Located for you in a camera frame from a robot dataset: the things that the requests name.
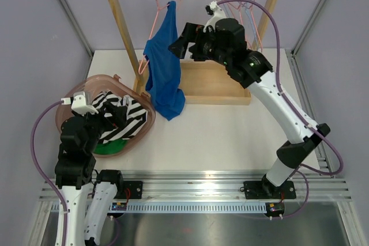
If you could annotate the blue tank top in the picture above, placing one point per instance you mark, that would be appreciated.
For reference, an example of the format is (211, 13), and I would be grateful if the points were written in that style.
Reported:
(164, 68)

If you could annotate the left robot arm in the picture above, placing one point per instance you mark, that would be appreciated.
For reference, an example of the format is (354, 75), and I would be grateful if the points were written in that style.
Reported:
(85, 201)

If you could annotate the translucent pink plastic basin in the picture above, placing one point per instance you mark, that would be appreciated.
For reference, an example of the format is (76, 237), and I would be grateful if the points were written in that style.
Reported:
(101, 83)

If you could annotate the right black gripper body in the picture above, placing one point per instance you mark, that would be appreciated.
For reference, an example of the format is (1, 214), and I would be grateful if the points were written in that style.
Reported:
(206, 49)

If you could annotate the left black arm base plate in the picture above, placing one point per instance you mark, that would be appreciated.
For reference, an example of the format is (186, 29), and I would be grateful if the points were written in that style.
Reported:
(133, 189)

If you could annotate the white slotted cable duct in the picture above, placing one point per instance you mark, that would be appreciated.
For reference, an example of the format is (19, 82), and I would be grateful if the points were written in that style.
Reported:
(189, 207)

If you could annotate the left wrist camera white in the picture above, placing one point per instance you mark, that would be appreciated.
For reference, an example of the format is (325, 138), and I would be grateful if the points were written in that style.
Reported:
(80, 103)

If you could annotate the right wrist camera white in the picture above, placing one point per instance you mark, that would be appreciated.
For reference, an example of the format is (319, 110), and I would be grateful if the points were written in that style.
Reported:
(216, 14)

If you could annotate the black white striped tank top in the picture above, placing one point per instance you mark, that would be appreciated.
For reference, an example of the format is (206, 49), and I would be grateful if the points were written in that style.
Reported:
(137, 116)

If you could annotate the green tank top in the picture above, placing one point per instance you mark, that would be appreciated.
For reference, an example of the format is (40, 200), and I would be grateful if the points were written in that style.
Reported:
(111, 147)

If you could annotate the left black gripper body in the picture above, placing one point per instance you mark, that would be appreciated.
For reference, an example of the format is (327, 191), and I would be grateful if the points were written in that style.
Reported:
(109, 122)

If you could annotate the light blue hanger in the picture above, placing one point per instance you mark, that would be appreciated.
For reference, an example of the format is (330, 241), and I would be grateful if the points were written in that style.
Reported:
(257, 39)

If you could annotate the aluminium mounting rail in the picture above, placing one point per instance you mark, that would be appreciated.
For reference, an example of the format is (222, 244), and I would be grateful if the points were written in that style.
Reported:
(225, 185)

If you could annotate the wooden clothes rack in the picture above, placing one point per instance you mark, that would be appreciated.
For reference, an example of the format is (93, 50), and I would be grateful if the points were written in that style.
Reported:
(202, 82)

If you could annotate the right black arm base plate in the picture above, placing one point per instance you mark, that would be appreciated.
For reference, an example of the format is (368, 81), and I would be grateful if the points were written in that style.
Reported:
(256, 190)

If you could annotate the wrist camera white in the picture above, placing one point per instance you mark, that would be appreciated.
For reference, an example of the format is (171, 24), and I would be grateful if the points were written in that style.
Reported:
(80, 103)
(216, 14)

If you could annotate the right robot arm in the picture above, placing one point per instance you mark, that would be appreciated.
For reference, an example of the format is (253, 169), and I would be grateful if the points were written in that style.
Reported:
(224, 43)

